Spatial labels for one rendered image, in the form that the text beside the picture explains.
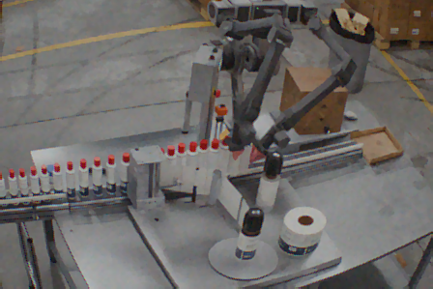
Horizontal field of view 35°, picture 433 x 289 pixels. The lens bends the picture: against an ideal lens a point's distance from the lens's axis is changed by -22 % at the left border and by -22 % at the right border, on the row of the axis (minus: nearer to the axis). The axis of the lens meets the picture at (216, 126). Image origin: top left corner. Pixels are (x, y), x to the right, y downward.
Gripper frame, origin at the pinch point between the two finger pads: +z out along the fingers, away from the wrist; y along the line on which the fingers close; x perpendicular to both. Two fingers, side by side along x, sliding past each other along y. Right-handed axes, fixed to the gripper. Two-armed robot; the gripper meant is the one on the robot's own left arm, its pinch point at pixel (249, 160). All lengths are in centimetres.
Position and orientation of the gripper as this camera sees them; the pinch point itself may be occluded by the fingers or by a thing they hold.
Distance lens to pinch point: 392.5
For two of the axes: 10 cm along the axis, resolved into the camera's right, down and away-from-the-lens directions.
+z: -6.3, 7.5, 1.9
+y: 4.3, 5.4, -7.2
